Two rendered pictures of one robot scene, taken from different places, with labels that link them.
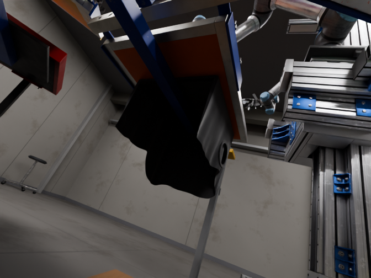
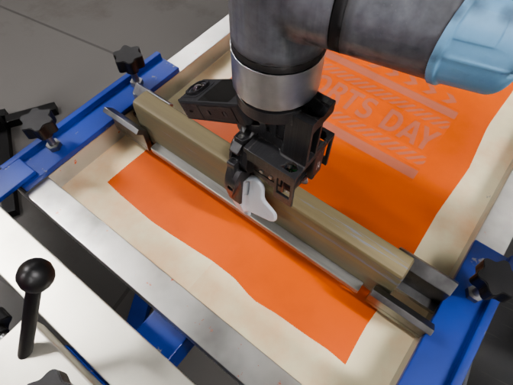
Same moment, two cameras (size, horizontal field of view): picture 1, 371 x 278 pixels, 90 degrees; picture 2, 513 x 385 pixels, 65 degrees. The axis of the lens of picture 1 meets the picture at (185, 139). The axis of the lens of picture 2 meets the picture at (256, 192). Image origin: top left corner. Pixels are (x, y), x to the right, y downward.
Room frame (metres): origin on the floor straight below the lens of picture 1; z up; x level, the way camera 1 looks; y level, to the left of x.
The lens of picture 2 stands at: (0.41, 0.14, 1.45)
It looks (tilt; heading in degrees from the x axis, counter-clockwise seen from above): 58 degrees down; 7
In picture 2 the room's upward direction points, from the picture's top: straight up
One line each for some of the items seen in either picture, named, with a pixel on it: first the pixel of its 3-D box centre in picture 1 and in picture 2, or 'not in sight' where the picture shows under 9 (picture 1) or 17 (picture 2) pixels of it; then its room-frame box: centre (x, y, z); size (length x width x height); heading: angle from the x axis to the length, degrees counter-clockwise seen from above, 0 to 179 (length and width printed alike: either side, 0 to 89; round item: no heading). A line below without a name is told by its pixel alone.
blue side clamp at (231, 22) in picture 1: (229, 57); (434, 357); (0.51, -0.05, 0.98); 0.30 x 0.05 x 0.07; 149
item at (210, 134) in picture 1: (211, 138); not in sight; (0.81, -0.12, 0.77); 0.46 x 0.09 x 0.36; 149
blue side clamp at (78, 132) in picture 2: (126, 68); (104, 125); (0.79, 0.43, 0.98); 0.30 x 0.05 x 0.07; 149
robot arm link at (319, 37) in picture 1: (328, 43); not in sight; (0.58, -0.53, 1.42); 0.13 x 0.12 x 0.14; 162
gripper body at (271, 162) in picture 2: not in sight; (279, 133); (0.67, 0.15, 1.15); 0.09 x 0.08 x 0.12; 60
